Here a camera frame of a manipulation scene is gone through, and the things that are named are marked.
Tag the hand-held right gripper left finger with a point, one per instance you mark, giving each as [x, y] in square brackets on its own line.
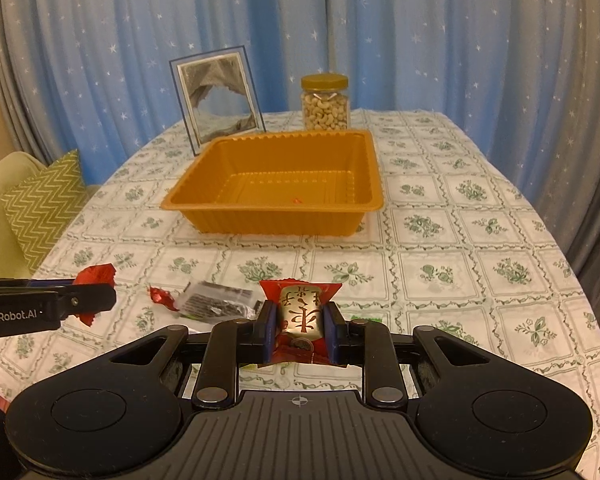
[268, 330]

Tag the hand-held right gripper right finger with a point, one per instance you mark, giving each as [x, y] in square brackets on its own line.
[331, 330]

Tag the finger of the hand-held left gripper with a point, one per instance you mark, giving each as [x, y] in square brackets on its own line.
[20, 285]
[90, 297]

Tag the red gold-label snack packet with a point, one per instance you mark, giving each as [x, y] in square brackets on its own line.
[300, 310]

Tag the clear packet of dark snack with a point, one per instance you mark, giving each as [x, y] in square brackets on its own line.
[215, 301]

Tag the orange plastic tray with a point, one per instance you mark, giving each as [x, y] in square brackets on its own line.
[280, 185]

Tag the small red foil candy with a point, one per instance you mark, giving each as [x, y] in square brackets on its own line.
[162, 299]

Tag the green zigzag cushion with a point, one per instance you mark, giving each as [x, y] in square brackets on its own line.
[45, 205]

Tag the glass jar of cashews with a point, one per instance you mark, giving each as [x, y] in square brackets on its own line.
[325, 110]

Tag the blue star-print curtain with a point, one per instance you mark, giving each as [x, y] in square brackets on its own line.
[380, 35]

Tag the silver picture frame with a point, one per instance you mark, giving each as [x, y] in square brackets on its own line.
[215, 95]

